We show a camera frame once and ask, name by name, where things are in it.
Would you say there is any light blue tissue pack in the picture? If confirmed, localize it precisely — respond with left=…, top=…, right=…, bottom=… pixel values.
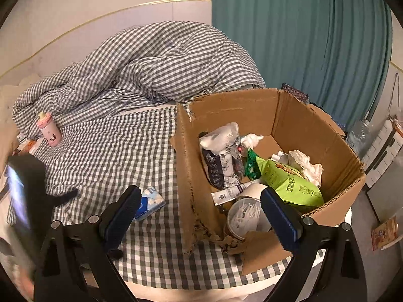
left=134, top=187, right=166, bottom=221

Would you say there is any green snack bag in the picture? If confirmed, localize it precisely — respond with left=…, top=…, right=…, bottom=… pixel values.
left=245, top=149, right=324, bottom=210

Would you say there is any orange red snack packet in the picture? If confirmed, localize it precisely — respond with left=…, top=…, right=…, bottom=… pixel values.
left=16, top=139, right=42, bottom=155

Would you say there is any pink sippy cup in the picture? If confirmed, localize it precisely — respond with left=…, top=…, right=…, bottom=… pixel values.
left=37, top=111, right=62, bottom=147

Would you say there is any orange packet on floor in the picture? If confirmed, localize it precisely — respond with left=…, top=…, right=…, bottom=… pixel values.
left=371, top=216, right=402, bottom=251

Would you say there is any grey checked bed sheet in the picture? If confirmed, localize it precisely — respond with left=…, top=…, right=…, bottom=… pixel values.
left=5, top=103, right=325, bottom=291

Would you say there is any crumpled white tissue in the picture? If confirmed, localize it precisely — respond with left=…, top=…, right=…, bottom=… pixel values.
left=288, top=150, right=324, bottom=188

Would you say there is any white paper cup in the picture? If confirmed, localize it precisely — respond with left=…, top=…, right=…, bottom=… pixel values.
left=227, top=183, right=272, bottom=241

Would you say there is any large clear water bottle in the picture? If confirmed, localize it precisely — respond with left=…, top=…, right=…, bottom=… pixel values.
left=346, top=119, right=370, bottom=158

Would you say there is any white suitcase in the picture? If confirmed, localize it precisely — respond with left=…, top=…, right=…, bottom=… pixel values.
left=362, top=119, right=402, bottom=188

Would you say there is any white tube with label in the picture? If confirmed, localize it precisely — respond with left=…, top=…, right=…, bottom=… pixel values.
left=211, top=179, right=262, bottom=206

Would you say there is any brown cardboard box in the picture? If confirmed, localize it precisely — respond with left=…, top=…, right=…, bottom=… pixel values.
left=174, top=89, right=365, bottom=274

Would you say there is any grey checked duvet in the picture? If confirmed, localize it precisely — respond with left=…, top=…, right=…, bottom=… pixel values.
left=12, top=21, right=265, bottom=138

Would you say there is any silver black foil pouch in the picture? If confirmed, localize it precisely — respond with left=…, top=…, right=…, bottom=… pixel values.
left=199, top=122, right=245, bottom=190

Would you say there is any dark floral bag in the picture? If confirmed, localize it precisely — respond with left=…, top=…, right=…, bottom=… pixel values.
left=281, top=83, right=309, bottom=104

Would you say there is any teal curtain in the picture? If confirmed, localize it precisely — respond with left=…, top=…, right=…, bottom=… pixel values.
left=212, top=0, right=393, bottom=130

